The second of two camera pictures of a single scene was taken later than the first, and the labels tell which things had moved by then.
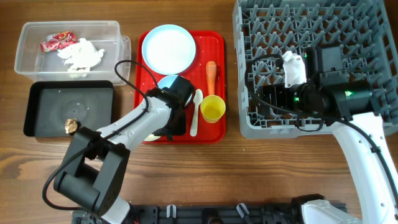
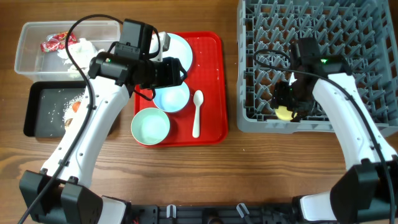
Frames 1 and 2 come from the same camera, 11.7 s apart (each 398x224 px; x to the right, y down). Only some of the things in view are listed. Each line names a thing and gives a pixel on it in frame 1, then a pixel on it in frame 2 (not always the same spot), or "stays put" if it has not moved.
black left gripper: (180, 130) → (172, 77)
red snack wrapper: (58, 41) stays put
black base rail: (203, 214) stays put
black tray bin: (51, 103) stays put
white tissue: (82, 56) stays put
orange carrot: (211, 70) → (75, 106)
